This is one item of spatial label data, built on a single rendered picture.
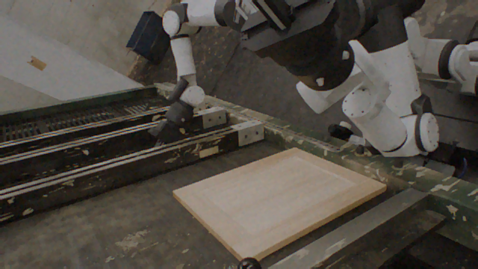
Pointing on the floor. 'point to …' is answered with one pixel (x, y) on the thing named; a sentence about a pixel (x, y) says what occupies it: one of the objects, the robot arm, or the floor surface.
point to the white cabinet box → (53, 64)
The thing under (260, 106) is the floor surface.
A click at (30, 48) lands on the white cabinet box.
